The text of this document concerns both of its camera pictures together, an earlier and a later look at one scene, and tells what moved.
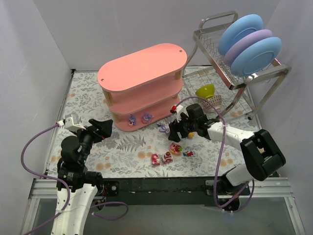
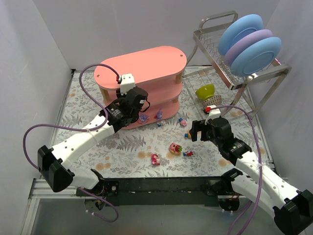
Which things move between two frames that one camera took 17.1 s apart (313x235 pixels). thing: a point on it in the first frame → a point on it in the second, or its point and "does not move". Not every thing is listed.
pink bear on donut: (175, 149) does not move
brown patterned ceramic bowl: (215, 100) does not move
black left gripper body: (95, 131) → (141, 98)
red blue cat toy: (188, 153) does not move
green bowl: (206, 91) does not move
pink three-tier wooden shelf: (144, 88) does not move
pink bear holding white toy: (155, 160) does not move
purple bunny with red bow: (164, 129) → (159, 114)
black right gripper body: (182, 127) → (197, 129)
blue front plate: (256, 56) does not move
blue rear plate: (238, 28) does not move
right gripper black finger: (174, 136) → (197, 126)
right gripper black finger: (176, 126) → (198, 125)
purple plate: (252, 36) does not move
